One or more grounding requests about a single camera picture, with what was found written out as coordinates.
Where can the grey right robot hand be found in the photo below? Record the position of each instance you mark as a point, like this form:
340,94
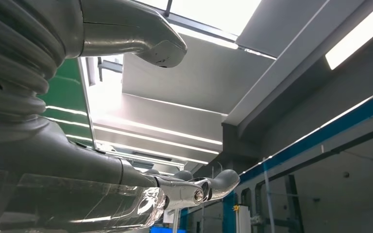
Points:
61,167

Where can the green conveyor belt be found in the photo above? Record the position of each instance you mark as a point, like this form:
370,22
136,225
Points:
66,96

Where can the white cabinet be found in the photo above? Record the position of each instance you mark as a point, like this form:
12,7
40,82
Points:
243,220

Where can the bright skylight panel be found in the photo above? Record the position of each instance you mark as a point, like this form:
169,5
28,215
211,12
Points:
212,14

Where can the blue horizontal beam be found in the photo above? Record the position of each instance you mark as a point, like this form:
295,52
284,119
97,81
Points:
318,135

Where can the wide ceiling light panel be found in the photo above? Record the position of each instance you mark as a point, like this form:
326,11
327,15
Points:
360,35

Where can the aluminium conveyor frame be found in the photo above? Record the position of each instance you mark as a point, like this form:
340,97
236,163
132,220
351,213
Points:
86,106

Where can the blue vertical post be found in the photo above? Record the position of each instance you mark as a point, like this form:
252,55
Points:
229,215

